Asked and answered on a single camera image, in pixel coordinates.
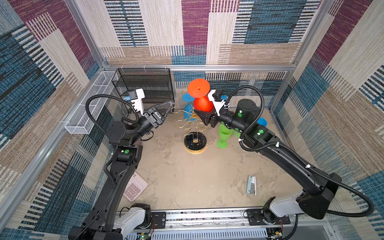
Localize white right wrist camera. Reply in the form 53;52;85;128
208;90;229;116

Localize blue wine glass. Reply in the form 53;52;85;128
182;93;195;121
257;118;268;127

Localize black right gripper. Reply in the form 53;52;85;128
194;108;246;134

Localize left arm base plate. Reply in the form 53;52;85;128
135;212;167;231

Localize blue back wine glass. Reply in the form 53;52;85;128
182;93;195;121

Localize green wine glass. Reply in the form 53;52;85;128
233;130;241;139
217;124;233;149

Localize aluminium mounting rail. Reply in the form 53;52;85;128
74;206;343;240

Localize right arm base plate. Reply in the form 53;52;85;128
244;208;291;226

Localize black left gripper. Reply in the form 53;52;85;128
129;103;171;149

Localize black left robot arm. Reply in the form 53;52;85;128
68;94;174;240

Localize gold wine glass rack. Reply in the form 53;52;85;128
171;107;207;155

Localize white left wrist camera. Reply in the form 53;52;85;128
124;89;145;115

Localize green front wine glass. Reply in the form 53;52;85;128
233;130;241;139

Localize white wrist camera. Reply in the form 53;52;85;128
124;89;145;115
208;90;229;116

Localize black wire shelf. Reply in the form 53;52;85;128
112;68;175;113

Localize white mesh wall basket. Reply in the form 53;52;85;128
64;70;116;135

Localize red wine glass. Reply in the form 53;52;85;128
188;79;214;113

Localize green back wine glass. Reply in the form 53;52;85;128
217;124;233;149

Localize blue front wine glass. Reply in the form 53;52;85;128
257;118;268;127

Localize silver stapler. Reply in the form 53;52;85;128
246;175;257;195

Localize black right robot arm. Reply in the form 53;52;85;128
188;84;375;224

